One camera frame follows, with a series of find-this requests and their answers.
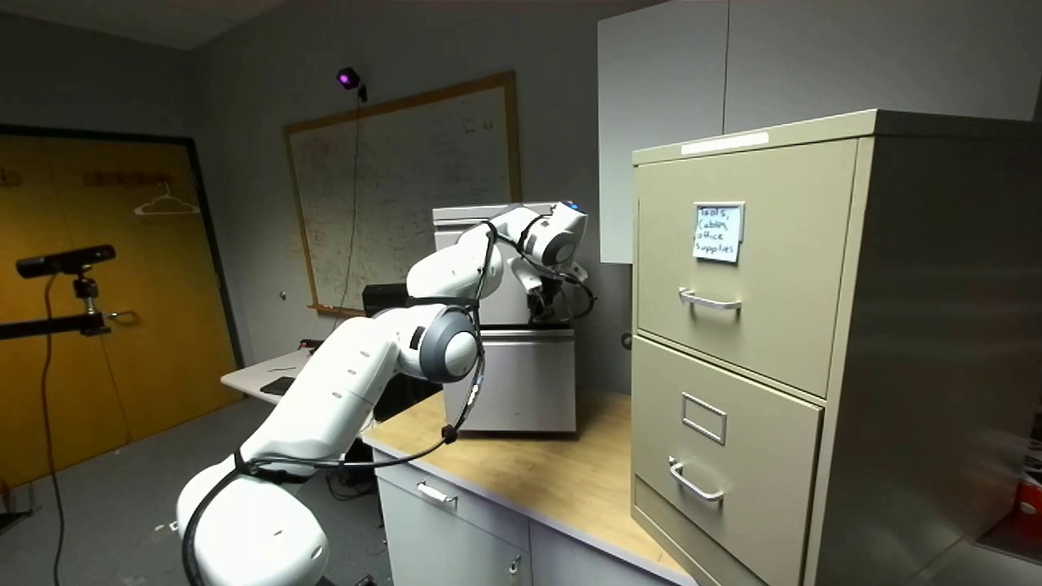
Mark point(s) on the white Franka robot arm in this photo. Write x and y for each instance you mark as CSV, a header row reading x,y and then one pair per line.
x,y
336,393

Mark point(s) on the white handwritten label card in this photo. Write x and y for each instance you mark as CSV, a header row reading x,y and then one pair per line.
x,y
716,231

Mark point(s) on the beige drawer with empty label holder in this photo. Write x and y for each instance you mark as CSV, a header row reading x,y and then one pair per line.
x,y
760,509

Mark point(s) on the yellow wooden door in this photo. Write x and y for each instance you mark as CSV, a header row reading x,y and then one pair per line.
x,y
108,393

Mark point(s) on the red object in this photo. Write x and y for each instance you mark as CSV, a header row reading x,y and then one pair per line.
x,y
1031,504

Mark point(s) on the small grey filing cabinet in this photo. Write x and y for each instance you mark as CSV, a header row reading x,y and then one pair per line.
x,y
468,214

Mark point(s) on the black bar camera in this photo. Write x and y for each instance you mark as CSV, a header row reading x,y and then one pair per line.
x,y
67,262

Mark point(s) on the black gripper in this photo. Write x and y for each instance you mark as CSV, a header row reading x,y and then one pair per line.
x,y
558,298

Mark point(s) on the white office desk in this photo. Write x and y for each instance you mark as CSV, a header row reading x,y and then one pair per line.
x,y
255,377

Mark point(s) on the metal label holder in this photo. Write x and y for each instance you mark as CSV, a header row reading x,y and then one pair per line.
x,y
703,417

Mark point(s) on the black camera with purple light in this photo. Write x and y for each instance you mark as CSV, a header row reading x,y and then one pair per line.
x,y
351,79

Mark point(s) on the grey filing cabinet drawer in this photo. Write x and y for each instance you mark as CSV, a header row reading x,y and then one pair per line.
x,y
531,378

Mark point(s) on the silver cabinet pull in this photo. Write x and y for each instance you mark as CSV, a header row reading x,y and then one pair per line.
x,y
517,571
437,494

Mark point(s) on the tall beige filing cabinet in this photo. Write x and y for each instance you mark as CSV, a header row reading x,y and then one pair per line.
x,y
933,326

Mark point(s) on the black camera stand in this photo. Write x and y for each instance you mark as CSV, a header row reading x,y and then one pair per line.
x,y
67,324

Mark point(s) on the beige drawer with white label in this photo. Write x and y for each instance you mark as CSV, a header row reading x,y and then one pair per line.
x,y
784,326

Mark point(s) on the grey counter base cabinet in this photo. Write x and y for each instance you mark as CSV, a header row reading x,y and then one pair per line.
x,y
434,542

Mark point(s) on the wood framed whiteboard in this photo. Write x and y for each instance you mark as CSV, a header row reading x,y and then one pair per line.
x,y
411,164

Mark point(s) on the black keyboard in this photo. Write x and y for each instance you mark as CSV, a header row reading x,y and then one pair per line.
x,y
277,384

